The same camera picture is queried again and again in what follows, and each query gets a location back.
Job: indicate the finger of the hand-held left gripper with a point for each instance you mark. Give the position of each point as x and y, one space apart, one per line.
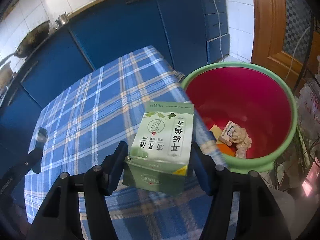
35 155

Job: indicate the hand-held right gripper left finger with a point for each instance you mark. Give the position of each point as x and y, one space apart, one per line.
117 165

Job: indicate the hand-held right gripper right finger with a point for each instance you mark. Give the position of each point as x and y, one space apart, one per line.
202 172

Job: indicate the cream foam block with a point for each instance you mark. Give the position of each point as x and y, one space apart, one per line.
216 131

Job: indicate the white medicine box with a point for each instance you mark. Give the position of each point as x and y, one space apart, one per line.
226 135

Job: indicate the white tissue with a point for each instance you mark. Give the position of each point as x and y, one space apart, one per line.
243 150

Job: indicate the cream tissue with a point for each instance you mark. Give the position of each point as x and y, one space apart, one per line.
240 133

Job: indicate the green medicine box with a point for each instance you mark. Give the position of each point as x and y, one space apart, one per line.
162 135

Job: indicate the green red plastic bucket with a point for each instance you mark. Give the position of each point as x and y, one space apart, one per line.
237 92

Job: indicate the blue plaid tablecloth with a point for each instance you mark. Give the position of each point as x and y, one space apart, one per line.
87 110

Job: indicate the green plant leaves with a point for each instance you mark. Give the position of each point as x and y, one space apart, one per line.
303 152

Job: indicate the dark metal wok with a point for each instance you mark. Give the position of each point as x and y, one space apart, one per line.
32 40

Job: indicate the clear plastic bag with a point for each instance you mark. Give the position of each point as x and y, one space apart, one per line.
310 100

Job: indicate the steel kettle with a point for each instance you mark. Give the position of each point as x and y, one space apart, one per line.
61 18

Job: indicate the blue kitchen base cabinet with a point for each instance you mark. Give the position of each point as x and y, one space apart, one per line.
112 25

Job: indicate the wooden door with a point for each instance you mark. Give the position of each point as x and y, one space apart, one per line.
270 30

